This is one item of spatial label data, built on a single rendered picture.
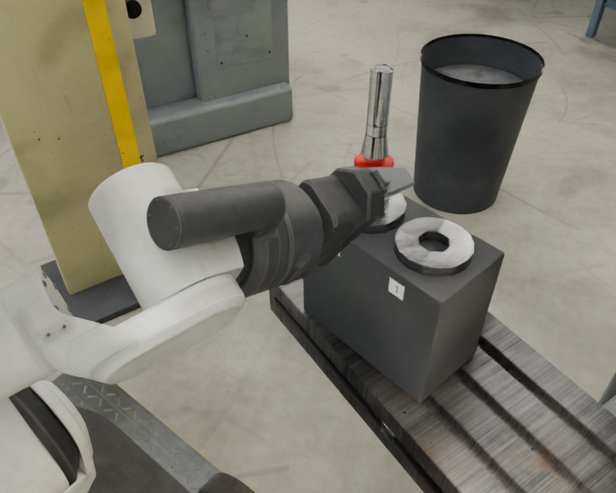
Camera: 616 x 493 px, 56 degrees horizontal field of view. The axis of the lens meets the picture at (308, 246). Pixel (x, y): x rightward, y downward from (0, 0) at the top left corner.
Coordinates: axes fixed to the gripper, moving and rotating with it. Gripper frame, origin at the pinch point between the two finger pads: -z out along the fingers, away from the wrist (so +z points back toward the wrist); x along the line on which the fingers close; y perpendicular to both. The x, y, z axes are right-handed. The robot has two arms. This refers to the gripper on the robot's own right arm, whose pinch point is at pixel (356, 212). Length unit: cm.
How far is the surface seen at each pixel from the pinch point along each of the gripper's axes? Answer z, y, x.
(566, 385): -27.0, -28.4, -5.9
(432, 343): -8.4, -14.8, -6.9
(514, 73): -203, 59, -31
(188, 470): -20, -10, -85
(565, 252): -194, -14, -56
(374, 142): -7.8, 7.0, 2.0
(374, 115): -6.8, 8.7, 4.3
